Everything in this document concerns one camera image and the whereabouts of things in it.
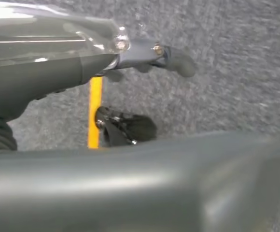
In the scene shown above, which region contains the yellow floor tape square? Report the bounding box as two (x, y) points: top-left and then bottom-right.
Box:
(87, 76), (103, 150)

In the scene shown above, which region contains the black robot foot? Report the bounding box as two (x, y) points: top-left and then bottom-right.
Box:
(94, 106), (158, 148)

